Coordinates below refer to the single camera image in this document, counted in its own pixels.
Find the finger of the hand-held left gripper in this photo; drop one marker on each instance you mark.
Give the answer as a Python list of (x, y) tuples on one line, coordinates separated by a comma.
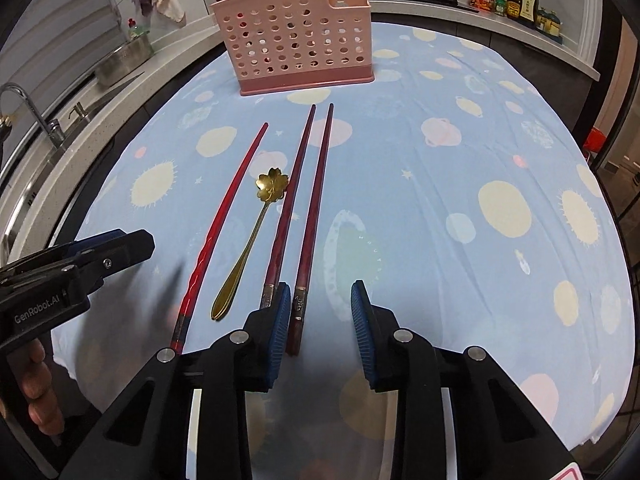
[(95, 240), (120, 255)]

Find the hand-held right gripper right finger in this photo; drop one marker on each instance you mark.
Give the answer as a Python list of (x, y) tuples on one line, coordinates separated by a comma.
[(364, 340)]

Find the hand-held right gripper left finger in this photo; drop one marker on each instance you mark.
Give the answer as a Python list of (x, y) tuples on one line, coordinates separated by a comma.
[(277, 340)]

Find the maroon chopstick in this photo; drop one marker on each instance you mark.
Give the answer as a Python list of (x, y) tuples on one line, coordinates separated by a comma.
[(289, 210), (314, 210)]

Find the gold flower spoon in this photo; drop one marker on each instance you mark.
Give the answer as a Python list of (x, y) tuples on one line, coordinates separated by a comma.
[(272, 185)]

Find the pink perforated utensil holder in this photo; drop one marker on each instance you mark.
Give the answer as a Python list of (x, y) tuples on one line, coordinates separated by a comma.
[(295, 60)]

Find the person's left hand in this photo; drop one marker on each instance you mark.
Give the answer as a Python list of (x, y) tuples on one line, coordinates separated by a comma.
[(42, 390)]

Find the blue dotted tablecloth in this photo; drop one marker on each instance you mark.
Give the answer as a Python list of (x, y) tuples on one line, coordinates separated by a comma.
[(425, 240)]

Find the chrome soap dispenser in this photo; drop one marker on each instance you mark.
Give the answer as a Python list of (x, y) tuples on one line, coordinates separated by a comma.
[(80, 112)]

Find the steel kitchen sink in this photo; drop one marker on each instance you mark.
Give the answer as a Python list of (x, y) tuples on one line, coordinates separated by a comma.
[(100, 97)]

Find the chrome faucet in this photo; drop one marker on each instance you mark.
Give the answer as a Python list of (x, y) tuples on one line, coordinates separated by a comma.
[(30, 105)]

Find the stainless steel pot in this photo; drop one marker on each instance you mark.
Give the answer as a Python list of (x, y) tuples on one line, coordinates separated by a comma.
[(122, 62)]

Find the green dish soap bottle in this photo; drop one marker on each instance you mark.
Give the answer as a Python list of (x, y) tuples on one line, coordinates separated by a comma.
[(136, 31)]

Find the window blind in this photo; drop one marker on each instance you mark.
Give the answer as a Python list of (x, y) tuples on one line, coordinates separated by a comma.
[(50, 20)]

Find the glass door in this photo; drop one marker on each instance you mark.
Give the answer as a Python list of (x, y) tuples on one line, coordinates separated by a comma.
[(617, 160)]

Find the small green capped bottle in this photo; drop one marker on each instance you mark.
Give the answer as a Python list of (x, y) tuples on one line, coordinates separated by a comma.
[(501, 5)]

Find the green seasoning jars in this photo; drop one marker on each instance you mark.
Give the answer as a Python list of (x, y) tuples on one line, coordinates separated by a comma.
[(549, 22)]

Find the dark soy sauce bottle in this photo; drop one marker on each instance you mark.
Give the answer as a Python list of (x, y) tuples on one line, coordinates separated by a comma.
[(530, 7)]

